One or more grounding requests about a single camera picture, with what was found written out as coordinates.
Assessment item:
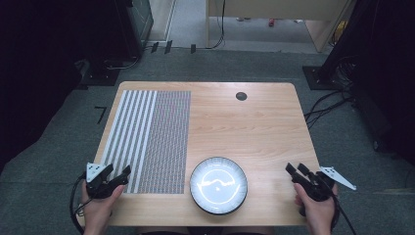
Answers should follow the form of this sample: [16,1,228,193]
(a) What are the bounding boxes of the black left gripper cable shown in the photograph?
[69,172,96,235]

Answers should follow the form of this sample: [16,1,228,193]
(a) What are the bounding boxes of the wooden table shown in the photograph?
[82,81,321,227]

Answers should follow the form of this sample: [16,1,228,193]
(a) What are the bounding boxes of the dark green cabinet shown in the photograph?
[125,0,155,60]

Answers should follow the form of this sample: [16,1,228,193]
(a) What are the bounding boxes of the person's left hand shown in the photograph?
[79,183,126,235]

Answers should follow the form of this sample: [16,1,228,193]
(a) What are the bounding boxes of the light wooden desk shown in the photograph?
[205,0,355,54]

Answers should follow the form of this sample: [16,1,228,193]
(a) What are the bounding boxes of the black stand base plate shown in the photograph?
[301,65,342,91]

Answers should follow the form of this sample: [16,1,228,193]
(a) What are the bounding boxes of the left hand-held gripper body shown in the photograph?
[84,162,126,201]

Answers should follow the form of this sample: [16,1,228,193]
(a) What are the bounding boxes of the black stand base with cable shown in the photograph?
[77,57,141,88]

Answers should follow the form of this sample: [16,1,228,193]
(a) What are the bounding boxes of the black hanging cable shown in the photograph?
[205,0,227,51]

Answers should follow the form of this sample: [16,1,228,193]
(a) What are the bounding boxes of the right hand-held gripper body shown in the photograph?
[301,165,357,202]

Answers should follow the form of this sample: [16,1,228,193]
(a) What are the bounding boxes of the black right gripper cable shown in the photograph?
[328,185,358,235]

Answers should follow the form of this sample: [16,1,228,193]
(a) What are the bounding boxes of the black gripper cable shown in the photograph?
[69,172,96,235]
[328,185,358,235]

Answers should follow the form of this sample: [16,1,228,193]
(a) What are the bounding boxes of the black floor cables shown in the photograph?
[303,88,356,130]

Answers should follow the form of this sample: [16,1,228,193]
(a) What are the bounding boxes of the striped woven placemat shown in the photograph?
[99,90,192,195]

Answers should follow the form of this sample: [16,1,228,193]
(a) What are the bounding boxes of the person's right hand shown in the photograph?
[293,182,340,235]

